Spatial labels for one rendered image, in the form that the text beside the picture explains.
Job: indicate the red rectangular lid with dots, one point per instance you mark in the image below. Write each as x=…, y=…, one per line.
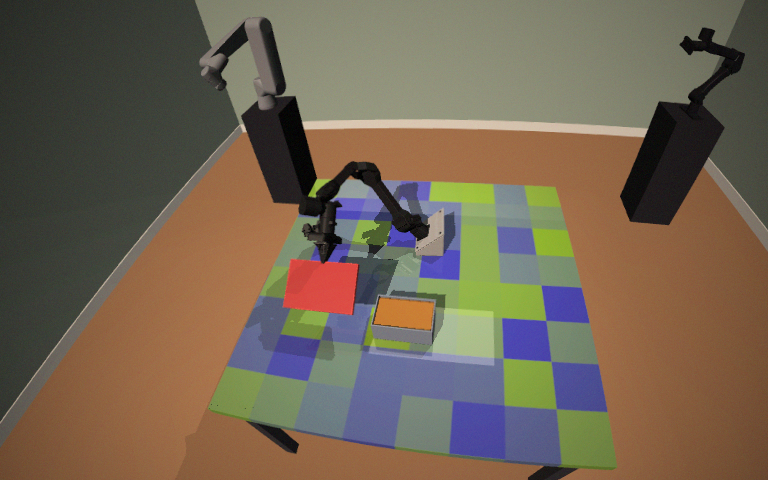
x=329, y=287

